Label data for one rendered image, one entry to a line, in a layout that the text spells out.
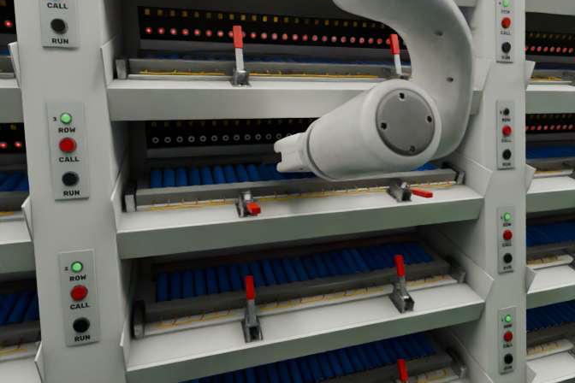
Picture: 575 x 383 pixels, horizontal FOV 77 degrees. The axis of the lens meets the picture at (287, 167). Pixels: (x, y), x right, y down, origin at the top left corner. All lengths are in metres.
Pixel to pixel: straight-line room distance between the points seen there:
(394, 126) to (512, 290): 0.55
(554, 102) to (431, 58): 0.49
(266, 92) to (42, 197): 0.32
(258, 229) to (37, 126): 0.32
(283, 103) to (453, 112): 0.25
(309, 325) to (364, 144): 0.38
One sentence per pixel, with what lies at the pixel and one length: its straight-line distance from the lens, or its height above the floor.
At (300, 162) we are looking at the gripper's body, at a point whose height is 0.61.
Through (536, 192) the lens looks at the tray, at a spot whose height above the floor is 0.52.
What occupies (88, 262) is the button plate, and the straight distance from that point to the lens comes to 0.55.
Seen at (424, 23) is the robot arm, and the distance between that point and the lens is 0.37.
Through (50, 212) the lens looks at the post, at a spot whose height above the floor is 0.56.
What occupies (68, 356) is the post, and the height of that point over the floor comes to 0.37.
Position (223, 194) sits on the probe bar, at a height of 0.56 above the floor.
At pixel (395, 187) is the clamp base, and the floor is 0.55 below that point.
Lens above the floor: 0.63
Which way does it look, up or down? 3 degrees down
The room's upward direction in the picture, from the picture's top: 2 degrees counter-clockwise
